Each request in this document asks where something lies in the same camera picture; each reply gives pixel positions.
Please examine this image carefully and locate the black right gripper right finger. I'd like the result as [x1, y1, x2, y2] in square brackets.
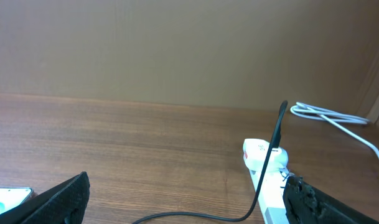
[283, 176, 379, 224]

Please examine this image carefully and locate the white USB charger plug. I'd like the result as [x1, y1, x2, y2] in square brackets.
[243, 139, 288, 172]

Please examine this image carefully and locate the smartphone with blue screen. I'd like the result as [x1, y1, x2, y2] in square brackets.
[0, 187, 33, 214]

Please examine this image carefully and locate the white power strip cord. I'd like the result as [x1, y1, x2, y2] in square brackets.
[289, 101, 379, 171]

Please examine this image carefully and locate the black charging cable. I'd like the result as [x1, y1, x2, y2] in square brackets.
[131, 100, 289, 224]

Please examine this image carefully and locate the white power strip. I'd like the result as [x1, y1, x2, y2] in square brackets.
[258, 168, 289, 224]

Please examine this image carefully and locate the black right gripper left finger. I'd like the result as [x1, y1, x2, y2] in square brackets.
[0, 171, 90, 224]

